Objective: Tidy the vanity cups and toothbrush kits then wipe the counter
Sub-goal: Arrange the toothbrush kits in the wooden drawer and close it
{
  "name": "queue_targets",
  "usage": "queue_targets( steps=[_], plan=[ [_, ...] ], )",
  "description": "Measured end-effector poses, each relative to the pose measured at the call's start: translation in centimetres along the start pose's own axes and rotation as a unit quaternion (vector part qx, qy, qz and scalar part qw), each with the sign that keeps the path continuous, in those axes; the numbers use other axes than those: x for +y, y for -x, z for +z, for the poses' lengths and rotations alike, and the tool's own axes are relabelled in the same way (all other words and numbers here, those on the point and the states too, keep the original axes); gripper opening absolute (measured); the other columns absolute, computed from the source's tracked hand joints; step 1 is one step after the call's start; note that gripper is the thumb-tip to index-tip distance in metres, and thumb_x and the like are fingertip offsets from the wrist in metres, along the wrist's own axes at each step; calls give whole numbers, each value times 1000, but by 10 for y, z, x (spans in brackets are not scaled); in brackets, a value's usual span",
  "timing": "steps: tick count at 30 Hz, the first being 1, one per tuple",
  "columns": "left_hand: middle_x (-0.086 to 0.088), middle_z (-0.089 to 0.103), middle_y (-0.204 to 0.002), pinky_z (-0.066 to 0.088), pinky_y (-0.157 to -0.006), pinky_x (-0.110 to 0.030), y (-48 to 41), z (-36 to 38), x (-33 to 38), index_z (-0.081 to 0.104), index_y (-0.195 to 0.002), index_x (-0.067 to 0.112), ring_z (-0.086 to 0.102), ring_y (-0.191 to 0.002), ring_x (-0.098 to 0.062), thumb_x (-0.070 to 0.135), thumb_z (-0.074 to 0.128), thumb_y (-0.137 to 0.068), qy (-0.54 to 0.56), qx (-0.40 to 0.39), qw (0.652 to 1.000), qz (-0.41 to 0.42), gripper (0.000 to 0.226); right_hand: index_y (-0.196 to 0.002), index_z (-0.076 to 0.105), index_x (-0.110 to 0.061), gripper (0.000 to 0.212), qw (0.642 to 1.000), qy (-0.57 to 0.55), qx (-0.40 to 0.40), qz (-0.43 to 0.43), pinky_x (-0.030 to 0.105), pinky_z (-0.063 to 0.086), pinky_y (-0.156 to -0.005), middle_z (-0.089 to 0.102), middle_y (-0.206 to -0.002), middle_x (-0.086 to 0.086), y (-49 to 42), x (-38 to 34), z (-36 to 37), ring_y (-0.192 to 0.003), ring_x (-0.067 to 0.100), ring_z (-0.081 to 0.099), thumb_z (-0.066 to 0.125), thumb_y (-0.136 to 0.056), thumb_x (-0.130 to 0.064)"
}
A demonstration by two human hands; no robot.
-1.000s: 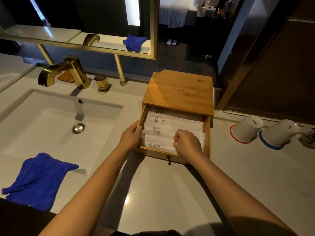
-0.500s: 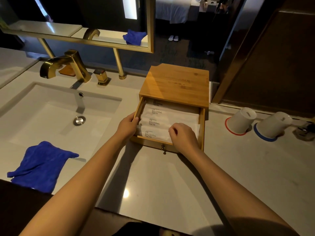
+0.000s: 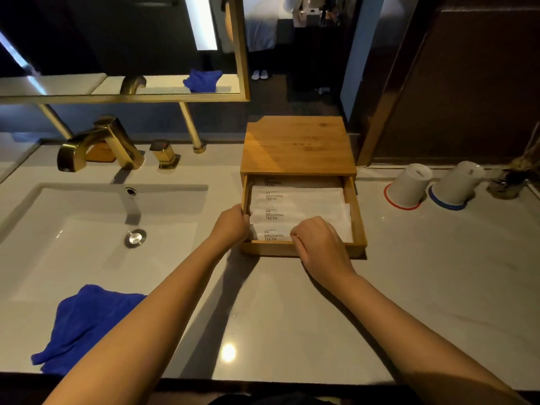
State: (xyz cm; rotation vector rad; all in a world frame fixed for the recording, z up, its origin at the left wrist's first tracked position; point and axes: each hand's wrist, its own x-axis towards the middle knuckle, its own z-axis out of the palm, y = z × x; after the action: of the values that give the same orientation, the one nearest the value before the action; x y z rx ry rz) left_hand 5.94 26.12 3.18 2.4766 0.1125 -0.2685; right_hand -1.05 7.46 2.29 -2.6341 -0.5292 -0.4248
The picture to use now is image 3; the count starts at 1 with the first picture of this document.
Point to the person's right hand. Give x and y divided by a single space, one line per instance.
322 253

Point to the person's left hand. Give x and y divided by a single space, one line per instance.
230 229

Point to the person's right thumb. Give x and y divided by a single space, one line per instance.
297 245

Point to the person's left fingers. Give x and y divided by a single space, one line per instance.
244 218

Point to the white toothbrush packet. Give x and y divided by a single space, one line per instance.
303 197
303 182
278 215
270 235

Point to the wooden drawer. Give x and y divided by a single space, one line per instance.
358 231

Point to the person's right forearm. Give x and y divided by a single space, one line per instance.
413 341

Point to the person's left forearm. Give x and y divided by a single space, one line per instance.
139 328

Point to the wooden box housing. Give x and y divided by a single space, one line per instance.
297 145

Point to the gold mirror support leg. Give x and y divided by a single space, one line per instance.
190 126
57 122

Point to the chrome drain stopper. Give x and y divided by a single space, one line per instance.
135 238

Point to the white cup with red rim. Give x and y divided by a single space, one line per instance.
408 185

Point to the gold faucet spout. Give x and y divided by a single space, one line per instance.
114 141

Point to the white cup with blue rim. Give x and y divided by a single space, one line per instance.
455 183

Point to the white sink basin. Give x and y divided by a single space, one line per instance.
76 244

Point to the blue cleaning cloth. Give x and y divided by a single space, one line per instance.
84 324

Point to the white bed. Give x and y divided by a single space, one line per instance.
261 25

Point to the gold framed mirror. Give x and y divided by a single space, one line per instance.
126 42

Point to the glass reed diffuser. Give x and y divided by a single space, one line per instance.
508 181

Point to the brown wooden door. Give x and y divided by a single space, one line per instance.
464 88

